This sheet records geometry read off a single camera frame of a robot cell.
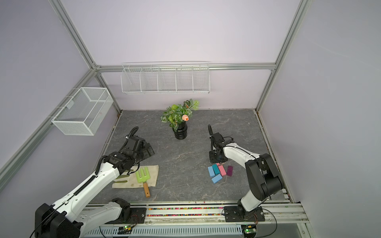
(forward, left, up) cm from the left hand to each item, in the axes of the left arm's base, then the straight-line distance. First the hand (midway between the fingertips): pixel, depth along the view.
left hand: (145, 152), depth 81 cm
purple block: (-8, -48, -14) cm, 51 cm away
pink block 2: (-8, -43, -13) cm, 46 cm away
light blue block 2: (-13, -39, -13) cm, 43 cm away
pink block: (-4, -41, -13) cm, 44 cm away
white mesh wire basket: (+19, +33, +13) cm, 41 cm away
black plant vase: (+18, -19, -8) cm, 28 cm away
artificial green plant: (+15, -18, +13) cm, 27 cm away
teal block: (-7, -40, -14) cm, 42 cm away
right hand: (0, -40, -12) cm, 42 cm away
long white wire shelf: (+48, -11, +15) cm, 52 cm away
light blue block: (-9, -36, -13) cm, 40 cm away
